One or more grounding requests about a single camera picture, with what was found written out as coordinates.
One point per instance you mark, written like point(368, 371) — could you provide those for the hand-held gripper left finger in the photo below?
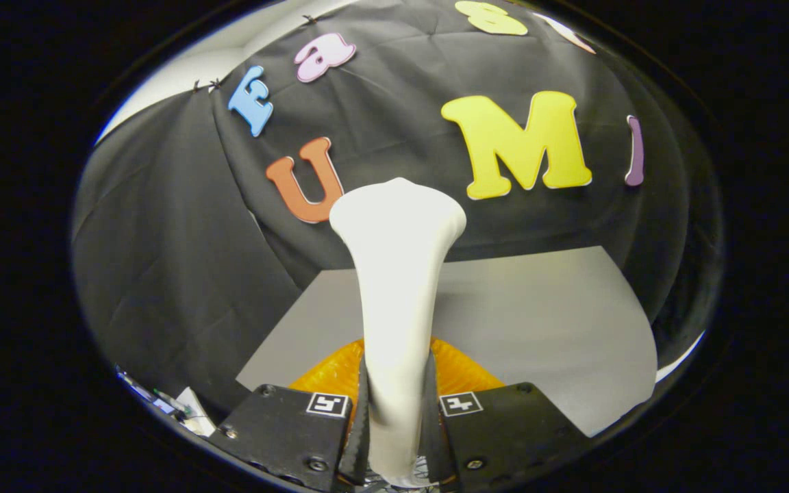
point(360, 438)

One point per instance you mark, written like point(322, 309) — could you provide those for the black backdrop cloth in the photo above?
point(161, 260)

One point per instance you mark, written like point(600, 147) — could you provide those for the white garment steamer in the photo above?
point(398, 274)

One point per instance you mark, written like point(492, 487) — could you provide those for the blue white papers pile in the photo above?
point(192, 411)

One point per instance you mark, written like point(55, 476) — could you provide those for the grey cabinet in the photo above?
point(538, 322)

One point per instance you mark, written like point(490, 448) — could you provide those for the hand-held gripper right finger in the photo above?
point(433, 438)

